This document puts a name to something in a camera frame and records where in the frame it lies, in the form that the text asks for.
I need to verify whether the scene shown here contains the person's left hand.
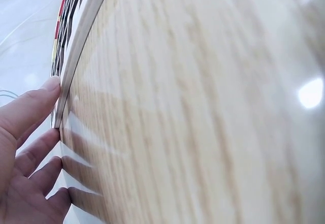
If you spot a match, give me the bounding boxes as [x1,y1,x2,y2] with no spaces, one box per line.
[0,77,72,224]

